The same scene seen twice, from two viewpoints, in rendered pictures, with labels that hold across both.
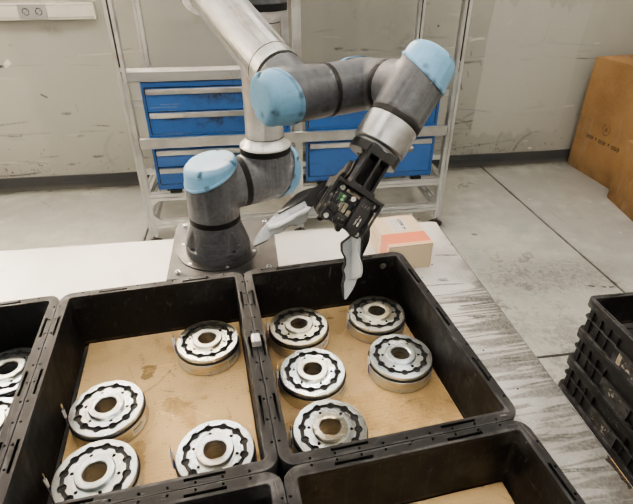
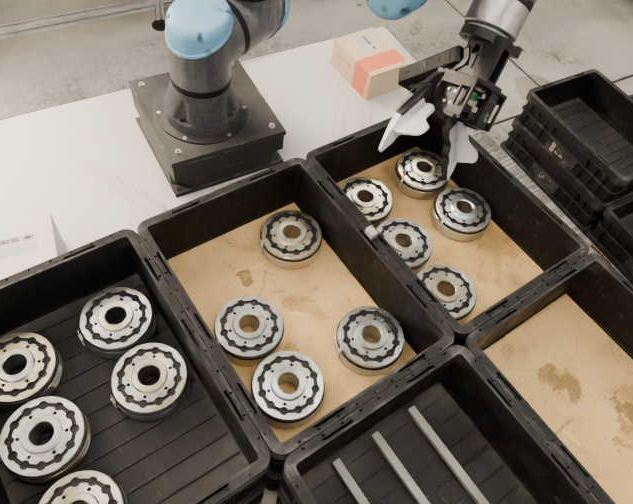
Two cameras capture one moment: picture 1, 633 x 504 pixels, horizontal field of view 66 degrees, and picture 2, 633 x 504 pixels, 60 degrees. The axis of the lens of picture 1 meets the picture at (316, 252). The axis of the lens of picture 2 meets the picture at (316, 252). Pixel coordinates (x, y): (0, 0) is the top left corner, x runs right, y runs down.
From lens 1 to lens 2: 0.47 m
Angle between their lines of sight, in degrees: 32
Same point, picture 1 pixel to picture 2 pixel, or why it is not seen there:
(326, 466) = (490, 327)
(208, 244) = (206, 113)
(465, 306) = not seen: hidden behind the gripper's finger
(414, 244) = (393, 68)
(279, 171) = (273, 12)
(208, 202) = (209, 67)
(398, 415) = (477, 261)
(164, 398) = (280, 299)
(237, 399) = (344, 282)
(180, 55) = not seen: outside the picture
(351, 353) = (413, 212)
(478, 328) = not seen: hidden behind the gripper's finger
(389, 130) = (514, 19)
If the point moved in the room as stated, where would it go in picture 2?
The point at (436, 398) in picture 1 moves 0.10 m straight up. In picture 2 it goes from (497, 238) to (520, 203)
